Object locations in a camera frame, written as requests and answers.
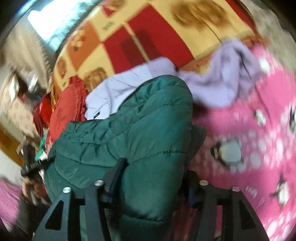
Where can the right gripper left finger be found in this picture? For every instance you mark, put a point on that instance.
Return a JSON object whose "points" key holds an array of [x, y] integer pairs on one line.
{"points": [[112, 181]]}

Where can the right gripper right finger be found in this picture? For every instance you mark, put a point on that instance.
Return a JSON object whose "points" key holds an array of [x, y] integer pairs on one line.
{"points": [[193, 192]]}

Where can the dark green puffer jacket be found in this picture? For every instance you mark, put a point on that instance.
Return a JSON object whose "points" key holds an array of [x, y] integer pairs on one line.
{"points": [[158, 139]]}

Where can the person's left hand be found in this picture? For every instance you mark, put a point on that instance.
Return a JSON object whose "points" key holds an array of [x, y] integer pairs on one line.
{"points": [[34, 191]]}

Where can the pink penguin blanket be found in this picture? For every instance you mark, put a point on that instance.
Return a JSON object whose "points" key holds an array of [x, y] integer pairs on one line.
{"points": [[251, 145]]}

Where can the red frilled cushion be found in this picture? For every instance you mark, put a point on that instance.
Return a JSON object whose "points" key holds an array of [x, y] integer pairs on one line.
{"points": [[70, 107]]}

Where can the lavender white garment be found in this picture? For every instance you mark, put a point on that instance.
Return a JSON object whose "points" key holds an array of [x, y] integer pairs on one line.
{"points": [[232, 74]]}

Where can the red orange patterned bedspread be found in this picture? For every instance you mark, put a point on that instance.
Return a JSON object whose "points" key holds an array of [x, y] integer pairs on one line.
{"points": [[118, 35]]}

